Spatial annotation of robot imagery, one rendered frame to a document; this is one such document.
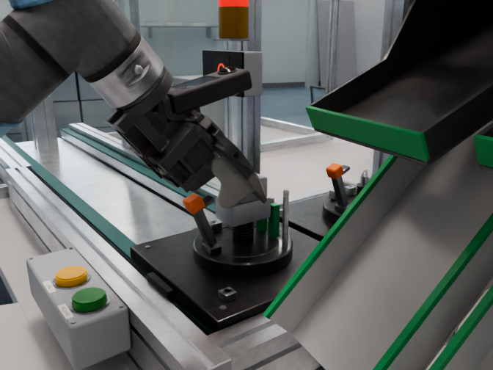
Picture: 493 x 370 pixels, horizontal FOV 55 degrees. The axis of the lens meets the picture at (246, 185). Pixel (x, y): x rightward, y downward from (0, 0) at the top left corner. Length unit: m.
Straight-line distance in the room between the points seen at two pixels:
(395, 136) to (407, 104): 0.08
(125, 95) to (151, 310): 0.26
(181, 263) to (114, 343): 0.13
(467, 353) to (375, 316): 0.09
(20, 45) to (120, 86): 0.10
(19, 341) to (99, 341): 0.19
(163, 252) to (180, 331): 0.18
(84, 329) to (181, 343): 0.12
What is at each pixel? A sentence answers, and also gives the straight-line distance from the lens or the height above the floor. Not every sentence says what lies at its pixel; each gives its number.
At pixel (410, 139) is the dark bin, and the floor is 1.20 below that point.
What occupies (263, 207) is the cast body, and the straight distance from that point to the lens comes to 0.65.
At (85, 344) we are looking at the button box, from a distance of 0.60.
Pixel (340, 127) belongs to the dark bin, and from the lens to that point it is 0.38.
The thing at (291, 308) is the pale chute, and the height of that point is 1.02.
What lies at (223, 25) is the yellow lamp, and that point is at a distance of 0.82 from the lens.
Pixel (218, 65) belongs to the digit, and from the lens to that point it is 0.83.
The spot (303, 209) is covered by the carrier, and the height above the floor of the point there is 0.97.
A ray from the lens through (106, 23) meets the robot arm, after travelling 0.49.
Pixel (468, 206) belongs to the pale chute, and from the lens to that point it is 0.46.
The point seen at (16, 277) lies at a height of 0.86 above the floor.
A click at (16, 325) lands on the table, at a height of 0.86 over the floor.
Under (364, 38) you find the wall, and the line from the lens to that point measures 12.90.
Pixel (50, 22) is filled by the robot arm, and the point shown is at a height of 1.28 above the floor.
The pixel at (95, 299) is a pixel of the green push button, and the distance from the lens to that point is 0.60.
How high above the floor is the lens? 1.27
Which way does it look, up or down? 18 degrees down
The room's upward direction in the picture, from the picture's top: straight up
